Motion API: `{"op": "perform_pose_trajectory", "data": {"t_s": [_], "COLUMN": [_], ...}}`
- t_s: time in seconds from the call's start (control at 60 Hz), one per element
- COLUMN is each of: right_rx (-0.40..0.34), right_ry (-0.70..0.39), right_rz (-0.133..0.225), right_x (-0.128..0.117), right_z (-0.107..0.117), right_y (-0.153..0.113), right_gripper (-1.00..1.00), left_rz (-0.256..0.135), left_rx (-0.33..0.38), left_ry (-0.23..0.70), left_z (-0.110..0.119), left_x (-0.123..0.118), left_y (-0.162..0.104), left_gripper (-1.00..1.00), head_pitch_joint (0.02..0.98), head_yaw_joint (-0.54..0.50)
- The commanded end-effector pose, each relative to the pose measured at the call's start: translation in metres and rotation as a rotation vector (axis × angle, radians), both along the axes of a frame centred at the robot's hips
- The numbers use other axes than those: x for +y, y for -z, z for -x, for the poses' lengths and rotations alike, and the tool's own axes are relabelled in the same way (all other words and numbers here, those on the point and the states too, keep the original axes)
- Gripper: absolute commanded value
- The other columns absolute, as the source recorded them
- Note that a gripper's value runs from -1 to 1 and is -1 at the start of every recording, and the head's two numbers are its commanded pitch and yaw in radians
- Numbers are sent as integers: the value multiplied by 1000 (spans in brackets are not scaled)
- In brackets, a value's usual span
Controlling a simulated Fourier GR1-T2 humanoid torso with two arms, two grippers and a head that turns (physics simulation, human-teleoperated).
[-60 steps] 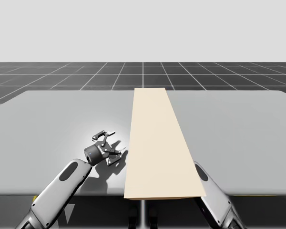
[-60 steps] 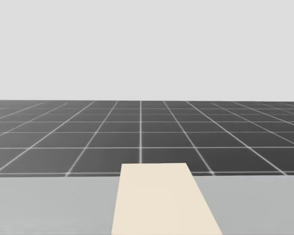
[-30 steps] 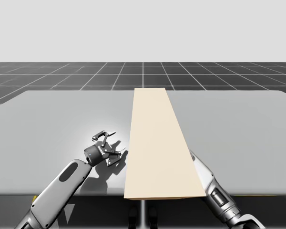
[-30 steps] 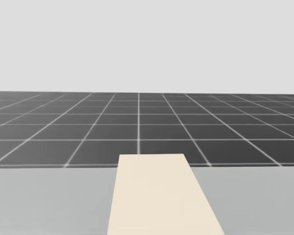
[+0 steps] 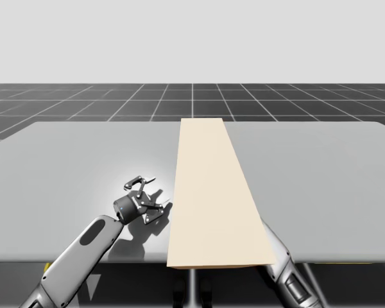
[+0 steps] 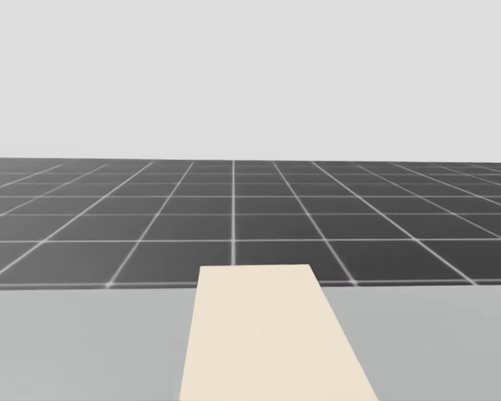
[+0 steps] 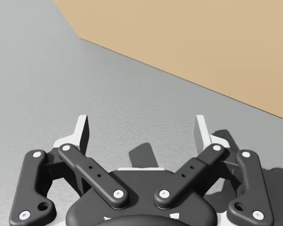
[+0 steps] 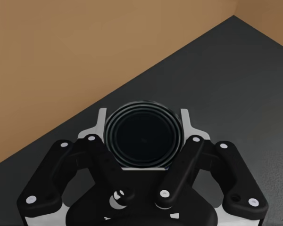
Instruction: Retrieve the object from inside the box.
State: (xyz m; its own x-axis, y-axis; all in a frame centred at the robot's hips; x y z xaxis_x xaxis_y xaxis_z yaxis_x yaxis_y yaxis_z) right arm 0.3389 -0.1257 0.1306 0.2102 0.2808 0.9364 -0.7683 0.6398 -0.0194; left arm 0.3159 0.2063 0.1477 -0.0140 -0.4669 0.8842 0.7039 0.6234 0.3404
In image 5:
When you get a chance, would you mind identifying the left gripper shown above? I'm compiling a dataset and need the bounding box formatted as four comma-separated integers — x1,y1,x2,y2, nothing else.
112,175,173,226

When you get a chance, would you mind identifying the tall board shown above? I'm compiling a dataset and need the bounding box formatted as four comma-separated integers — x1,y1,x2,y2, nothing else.
166,117,277,270

